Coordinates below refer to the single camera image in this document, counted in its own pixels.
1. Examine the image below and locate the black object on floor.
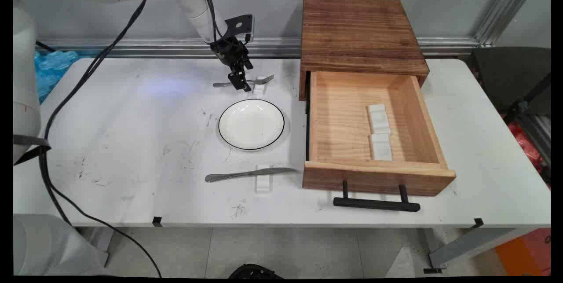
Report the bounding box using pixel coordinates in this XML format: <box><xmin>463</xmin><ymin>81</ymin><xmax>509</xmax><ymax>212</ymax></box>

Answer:
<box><xmin>229</xmin><ymin>264</ymin><xmax>284</xmax><ymax>279</ymax></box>

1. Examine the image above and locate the blue bubble wrap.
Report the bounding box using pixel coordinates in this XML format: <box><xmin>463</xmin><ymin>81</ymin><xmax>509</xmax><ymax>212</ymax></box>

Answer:
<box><xmin>34</xmin><ymin>50</ymin><xmax>80</xmax><ymax>103</ymax></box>

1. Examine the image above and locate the dark wooden cabinet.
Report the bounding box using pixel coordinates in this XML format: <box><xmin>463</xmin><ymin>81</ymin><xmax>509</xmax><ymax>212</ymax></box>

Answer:
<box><xmin>299</xmin><ymin>0</ymin><xmax>430</xmax><ymax>101</ymax></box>

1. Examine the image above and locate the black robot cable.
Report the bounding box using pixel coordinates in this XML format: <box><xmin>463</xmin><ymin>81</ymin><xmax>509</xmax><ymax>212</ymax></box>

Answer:
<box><xmin>39</xmin><ymin>0</ymin><xmax>229</xmax><ymax>277</ymax></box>

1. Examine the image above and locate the slanted aluminium post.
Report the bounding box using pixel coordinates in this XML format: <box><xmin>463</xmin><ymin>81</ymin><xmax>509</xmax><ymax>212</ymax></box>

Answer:
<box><xmin>474</xmin><ymin>0</ymin><xmax>544</xmax><ymax>47</ymax></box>

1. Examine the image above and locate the black cable strap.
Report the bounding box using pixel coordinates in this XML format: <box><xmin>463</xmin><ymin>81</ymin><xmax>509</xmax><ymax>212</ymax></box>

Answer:
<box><xmin>13</xmin><ymin>135</ymin><xmax>51</xmax><ymax>165</ymax></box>

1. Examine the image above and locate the orange box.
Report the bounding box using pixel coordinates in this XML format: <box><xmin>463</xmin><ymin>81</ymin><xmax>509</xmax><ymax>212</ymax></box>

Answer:
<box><xmin>495</xmin><ymin>228</ymin><xmax>551</xmax><ymax>276</ymax></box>

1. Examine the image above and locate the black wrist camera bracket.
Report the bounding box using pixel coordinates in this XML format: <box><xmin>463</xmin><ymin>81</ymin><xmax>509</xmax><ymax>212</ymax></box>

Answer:
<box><xmin>224</xmin><ymin>14</ymin><xmax>256</xmax><ymax>42</ymax></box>

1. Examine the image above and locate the white plate black rim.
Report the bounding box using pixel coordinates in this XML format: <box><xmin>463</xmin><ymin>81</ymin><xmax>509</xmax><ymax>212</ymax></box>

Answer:
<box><xmin>218</xmin><ymin>99</ymin><xmax>285</xmax><ymax>151</ymax></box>

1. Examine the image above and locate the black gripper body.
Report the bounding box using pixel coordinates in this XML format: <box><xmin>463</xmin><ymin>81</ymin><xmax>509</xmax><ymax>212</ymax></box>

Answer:
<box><xmin>210</xmin><ymin>36</ymin><xmax>252</xmax><ymax>73</ymax></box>

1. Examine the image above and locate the light wooden drawer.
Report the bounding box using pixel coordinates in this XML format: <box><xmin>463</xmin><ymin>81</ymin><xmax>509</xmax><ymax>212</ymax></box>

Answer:
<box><xmin>302</xmin><ymin>71</ymin><xmax>457</xmax><ymax>197</ymax></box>

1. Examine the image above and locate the grey table leg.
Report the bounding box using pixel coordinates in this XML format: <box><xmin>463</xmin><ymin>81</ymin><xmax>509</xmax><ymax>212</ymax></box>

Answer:
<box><xmin>429</xmin><ymin>228</ymin><xmax>520</xmax><ymax>270</ymax></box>

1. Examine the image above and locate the red plastic bag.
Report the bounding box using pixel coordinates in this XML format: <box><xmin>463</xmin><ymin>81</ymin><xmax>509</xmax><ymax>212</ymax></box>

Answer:
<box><xmin>501</xmin><ymin>114</ymin><xmax>551</xmax><ymax>187</ymax></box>

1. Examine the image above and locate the silver metal table knife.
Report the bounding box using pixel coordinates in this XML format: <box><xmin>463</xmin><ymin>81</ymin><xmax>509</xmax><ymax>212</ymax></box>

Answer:
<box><xmin>205</xmin><ymin>167</ymin><xmax>298</xmax><ymax>183</ymax></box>

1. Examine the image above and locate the horizontal aluminium rail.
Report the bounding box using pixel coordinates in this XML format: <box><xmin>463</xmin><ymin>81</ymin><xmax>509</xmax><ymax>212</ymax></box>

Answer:
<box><xmin>35</xmin><ymin>37</ymin><xmax>480</xmax><ymax>59</ymax></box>

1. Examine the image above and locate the silver metal fork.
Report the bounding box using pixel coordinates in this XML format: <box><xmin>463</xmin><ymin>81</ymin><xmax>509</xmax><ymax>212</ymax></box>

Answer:
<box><xmin>213</xmin><ymin>74</ymin><xmax>274</xmax><ymax>88</ymax></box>

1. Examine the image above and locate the black drawer handle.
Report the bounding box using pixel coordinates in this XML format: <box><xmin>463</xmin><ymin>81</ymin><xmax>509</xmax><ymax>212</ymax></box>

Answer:
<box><xmin>333</xmin><ymin>180</ymin><xmax>421</xmax><ymax>212</ymax></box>

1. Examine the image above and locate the white ceramic cutlery rest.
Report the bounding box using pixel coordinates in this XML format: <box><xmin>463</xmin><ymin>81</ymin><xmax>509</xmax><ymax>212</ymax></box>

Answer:
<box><xmin>252</xmin><ymin>76</ymin><xmax>269</xmax><ymax>96</ymax></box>
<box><xmin>370</xmin><ymin>133</ymin><xmax>393</xmax><ymax>161</ymax></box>
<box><xmin>367</xmin><ymin>104</ymin><xmax>391</xmax><ymax>135</ymax></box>
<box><xmin>255</xmin><ymin>164</ymin><xmax>274</xmax><ymax>194</ymax></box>

